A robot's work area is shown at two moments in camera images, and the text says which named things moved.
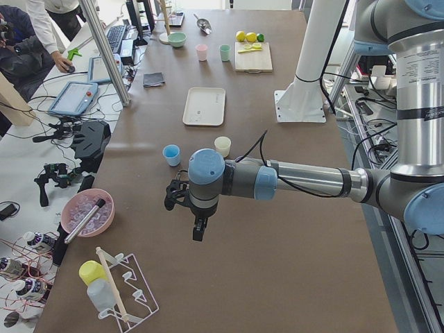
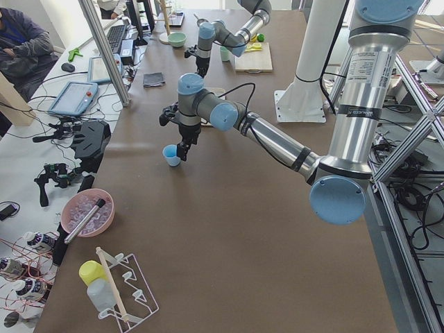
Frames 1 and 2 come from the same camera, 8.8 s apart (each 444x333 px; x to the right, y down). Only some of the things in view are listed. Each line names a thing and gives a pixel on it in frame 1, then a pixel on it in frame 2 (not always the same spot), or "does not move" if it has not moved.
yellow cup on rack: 90,270 does not move
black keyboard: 114,35 does not move
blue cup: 172,154 does not move
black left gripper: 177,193 to 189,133
